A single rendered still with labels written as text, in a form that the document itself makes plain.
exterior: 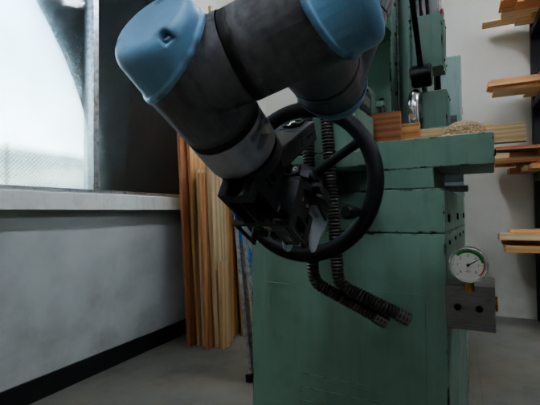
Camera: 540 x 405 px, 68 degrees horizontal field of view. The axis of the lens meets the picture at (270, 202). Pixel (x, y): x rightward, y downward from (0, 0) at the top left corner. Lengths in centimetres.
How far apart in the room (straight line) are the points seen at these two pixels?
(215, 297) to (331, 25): 212
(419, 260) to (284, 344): 36
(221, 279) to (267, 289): 132
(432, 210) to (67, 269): 159
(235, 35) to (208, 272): 208
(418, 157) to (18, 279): 155
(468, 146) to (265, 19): 61
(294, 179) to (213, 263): 190
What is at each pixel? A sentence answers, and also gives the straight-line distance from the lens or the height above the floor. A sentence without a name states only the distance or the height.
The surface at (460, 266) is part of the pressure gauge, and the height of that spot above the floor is 66.
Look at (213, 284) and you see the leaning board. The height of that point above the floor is 35.
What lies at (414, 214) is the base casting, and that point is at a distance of 85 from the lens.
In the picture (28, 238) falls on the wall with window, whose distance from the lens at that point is 190.
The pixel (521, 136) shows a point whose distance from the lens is 101.
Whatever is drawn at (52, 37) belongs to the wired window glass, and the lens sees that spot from 220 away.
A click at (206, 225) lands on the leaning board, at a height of 69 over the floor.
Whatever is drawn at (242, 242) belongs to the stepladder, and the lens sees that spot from 185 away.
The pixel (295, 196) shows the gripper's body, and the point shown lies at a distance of 43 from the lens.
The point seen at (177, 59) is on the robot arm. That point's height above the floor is 86.
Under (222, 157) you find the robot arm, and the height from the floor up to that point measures 80.
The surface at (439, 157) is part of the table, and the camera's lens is 85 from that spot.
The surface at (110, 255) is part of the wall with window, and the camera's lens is 217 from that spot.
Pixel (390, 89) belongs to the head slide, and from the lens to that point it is 116.
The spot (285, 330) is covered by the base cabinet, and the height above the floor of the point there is 48.
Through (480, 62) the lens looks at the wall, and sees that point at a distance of 347.
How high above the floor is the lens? 75
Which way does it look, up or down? 1 degrees up
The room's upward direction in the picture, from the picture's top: 1 degrees counter-clockwise
